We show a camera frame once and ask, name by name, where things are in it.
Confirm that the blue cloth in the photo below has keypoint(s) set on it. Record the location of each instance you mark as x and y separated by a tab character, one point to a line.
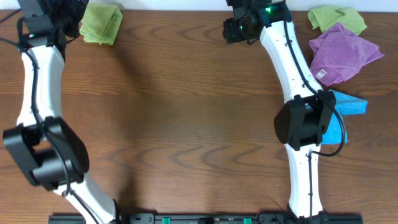
345	105

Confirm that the purple cloth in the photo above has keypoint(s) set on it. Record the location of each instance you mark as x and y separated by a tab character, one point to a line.
339	54

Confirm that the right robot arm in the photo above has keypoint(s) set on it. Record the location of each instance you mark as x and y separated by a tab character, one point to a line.
307	110

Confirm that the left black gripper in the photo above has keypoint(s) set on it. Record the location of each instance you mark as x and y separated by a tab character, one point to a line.
76	8

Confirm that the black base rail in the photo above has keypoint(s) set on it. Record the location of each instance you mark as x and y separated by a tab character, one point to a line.
262	218

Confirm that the light green cloth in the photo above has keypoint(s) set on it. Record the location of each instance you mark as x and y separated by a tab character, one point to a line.
100	23

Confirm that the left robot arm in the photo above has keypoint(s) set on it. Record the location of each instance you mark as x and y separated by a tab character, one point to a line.
47	151

